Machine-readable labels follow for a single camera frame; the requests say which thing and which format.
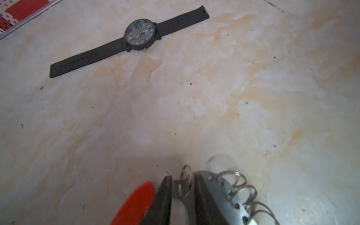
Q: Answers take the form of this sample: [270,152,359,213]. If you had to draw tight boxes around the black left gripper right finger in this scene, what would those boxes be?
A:
[194,175,228,225]

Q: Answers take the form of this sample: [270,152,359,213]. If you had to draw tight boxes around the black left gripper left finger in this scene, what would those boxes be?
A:
[140,175,173,225]

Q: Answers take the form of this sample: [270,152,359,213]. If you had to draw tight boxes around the black wrist watch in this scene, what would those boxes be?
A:
[49,6,210,78]

